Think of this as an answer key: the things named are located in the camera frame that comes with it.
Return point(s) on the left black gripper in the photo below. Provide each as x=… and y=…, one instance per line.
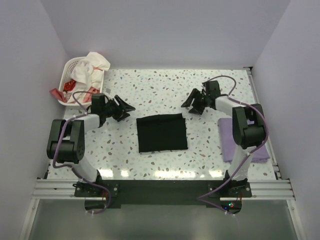
x=125, y=107

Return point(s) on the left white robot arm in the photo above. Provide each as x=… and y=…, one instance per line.
x=66, y=142

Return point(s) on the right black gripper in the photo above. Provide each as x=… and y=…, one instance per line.
x=196, y=109

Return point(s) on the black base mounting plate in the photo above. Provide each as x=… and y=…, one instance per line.
x=113, y=194

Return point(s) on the aluminium frame rail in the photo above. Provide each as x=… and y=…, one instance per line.
x=62, y=189

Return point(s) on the pink red garment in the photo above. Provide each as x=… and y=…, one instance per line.
x=69, y=88

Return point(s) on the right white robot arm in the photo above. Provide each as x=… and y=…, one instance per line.
x=249, y=128

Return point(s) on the white laundry basket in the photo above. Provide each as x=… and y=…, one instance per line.
x=66, y=77

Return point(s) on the black t shirt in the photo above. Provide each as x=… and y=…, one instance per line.
x=162, y=132

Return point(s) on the white t shirt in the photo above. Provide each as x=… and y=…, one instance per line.
x=90, y=71

